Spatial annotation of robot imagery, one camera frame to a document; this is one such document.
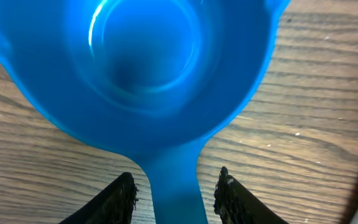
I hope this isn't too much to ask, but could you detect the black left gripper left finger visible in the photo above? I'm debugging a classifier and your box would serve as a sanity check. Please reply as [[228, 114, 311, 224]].
[[59, 172, 137, 224]]

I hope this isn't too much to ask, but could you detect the blue plastic measuring scoop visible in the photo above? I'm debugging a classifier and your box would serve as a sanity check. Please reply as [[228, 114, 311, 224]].
[[0, 0, 288, 223]]

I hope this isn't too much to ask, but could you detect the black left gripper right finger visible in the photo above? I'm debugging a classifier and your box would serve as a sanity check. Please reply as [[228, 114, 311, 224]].
[[214, 166, 288, 224]]

